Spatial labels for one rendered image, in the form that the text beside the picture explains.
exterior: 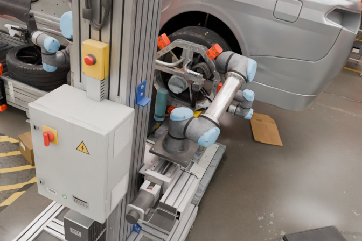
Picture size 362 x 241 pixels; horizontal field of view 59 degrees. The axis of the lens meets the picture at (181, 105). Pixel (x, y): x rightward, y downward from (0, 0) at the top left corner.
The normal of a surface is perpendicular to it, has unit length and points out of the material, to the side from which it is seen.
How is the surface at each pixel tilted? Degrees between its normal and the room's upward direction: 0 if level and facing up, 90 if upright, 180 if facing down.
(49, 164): 90
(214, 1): 90
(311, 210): 0
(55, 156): 90
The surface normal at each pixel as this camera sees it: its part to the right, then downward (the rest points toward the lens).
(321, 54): -0.18, 0.48
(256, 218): 0.15, -0.84
